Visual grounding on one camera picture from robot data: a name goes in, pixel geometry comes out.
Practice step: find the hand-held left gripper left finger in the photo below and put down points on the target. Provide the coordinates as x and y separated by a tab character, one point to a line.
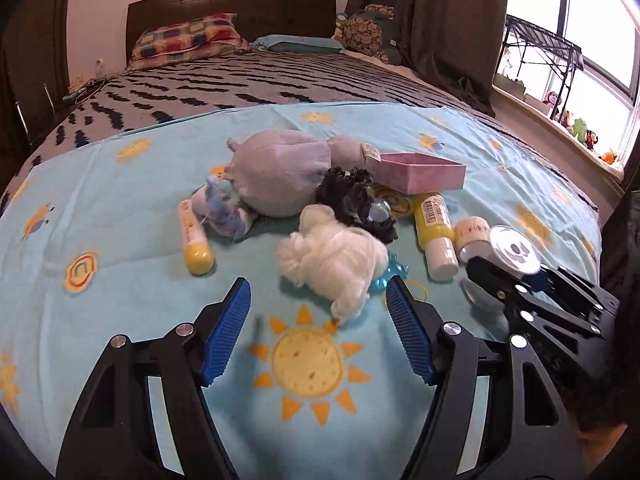
227	335

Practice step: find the grey plush toy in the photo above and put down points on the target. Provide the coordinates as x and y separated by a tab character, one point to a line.
280	170

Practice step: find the yellow bottle with white cap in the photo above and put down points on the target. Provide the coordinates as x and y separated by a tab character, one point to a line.
432	220

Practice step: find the grey zigzag bedspread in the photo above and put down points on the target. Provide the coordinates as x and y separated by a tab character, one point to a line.
200	85

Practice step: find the blue pillow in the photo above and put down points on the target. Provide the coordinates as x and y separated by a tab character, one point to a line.
297	43

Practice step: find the patterned plush cushion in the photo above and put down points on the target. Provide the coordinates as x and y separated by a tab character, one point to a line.
367	30

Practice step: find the window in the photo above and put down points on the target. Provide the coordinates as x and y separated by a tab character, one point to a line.
605	15

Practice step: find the small cream cup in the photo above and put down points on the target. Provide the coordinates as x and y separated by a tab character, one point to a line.
472	232

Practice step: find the small blue white plush toy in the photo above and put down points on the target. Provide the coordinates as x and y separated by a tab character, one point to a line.
220	210

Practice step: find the white fluffy wad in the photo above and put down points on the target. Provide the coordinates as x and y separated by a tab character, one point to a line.
330	255

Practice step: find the pink cardboard box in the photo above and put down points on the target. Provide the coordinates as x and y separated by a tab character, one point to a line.
425	175

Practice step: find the dark wooden wardrobe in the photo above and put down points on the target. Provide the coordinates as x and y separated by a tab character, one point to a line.
30	60

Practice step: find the checkered pillow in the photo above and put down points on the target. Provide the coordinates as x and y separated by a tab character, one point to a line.
185	37

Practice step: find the light blue sun-print blanket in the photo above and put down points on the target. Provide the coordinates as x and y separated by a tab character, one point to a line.
125	240

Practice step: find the green toy figure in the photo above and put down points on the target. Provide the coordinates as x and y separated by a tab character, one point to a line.
579	130

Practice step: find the black metal rack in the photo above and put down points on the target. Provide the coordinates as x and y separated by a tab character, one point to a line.
545	42

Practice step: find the yellow tube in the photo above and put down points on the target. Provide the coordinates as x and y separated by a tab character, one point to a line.
192	240

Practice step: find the silver drink can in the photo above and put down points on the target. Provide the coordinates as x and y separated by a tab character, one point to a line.
515	255

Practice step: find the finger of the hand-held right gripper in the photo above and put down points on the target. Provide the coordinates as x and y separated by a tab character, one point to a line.
492	280
575	285

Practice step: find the white wall socket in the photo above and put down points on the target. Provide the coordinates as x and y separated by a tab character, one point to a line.
100	64

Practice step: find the clear plastic ball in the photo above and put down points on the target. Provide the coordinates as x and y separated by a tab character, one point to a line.
381	211

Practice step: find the dark wooden headboard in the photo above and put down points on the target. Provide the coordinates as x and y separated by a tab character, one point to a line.
280	10

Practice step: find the orange toy figure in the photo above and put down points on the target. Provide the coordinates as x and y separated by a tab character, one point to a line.
608	156

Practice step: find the black fuzzy cloth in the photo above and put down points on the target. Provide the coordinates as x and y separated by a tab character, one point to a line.
345	195

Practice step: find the blue transparent teether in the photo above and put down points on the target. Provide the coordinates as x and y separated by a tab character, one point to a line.
389	276

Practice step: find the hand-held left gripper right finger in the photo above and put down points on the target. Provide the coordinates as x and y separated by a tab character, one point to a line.
410	332

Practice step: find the brown curtain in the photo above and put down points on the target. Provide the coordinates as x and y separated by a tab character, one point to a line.
450	20

